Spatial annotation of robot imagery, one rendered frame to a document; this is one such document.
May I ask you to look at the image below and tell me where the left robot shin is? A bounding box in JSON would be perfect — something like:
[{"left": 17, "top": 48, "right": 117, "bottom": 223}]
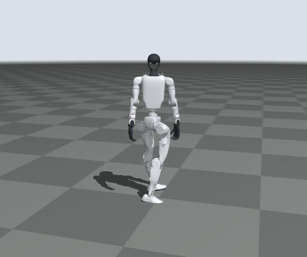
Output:
[{"left": 143, "top": 155, "right": 154, "bottom": 176}]

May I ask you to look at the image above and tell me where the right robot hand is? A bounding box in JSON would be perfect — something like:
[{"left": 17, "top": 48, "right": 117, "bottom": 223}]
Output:
[{"left": 170, "top": 120, "right": 180, "bottom": 140}]

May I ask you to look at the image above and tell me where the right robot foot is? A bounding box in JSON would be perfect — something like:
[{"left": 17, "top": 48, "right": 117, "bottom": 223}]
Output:
[{"left": 142, "top": 194, "right": 163, "bottom": 203}]

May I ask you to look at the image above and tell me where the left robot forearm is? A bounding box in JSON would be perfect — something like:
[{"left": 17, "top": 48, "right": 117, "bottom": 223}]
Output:
[{"left": 128, "top": 98, "right": 137, "bottom": 125}]

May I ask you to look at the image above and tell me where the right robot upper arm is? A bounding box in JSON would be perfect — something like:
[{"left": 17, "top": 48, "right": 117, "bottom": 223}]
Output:
[{"left": 164, "top": 77, "right": 176, "bottom": 105}]

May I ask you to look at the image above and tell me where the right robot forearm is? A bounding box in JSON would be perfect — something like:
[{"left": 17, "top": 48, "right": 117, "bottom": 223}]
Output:
[{"left": 171, "top": 98, "right": 180, "bottom": 124}]

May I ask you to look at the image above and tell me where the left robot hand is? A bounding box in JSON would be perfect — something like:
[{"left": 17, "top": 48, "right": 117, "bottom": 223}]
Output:
[{"left": 128, "top": 120, "right": 136, "bottom": 141}]

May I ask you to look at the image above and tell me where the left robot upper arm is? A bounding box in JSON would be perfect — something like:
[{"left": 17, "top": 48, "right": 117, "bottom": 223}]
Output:
[{"left": 132, "top": 77, "right": 143, "bottom": 105}]

